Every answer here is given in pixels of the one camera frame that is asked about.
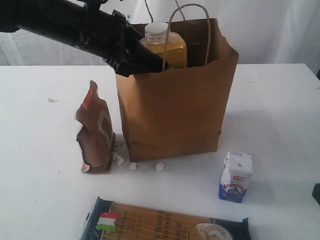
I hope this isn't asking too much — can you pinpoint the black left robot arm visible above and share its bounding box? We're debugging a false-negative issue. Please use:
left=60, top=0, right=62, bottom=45
left=0, top=0, right=168, bottom=77

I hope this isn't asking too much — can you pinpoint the small white candy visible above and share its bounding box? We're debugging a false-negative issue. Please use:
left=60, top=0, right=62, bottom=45
left=129, top=162, right=138, bottom=171
left=111, top=151, right=118, bottom=161
left=155, top=162, right=166, bottom=172
left=115, top=155, right=125, bottom=166

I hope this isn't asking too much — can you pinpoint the small white blue milk carton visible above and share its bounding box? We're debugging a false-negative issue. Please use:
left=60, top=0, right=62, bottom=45
left=218, top=151, right=254, bottom=203

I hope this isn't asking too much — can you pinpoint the brown snack pouch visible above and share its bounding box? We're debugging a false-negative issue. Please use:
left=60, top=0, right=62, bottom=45
left=75, top=80, right=116, bottom=174

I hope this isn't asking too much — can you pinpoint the spaghetti packet dark blue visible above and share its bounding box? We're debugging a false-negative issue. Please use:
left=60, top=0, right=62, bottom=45
left=81, top=197, right=251, bottom=240

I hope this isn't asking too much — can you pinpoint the yellow millet bottle white cap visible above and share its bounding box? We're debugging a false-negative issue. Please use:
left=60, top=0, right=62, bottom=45
left=138, top=22, right=188, bottom=70

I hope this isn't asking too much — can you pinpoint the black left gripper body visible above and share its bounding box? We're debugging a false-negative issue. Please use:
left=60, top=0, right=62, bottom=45
left=74, top=7, right=140, bottom=73

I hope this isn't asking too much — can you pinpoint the brown paper bag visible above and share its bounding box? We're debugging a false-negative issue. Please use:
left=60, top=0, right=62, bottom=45
left=116, top=16, right=239, bottom=162

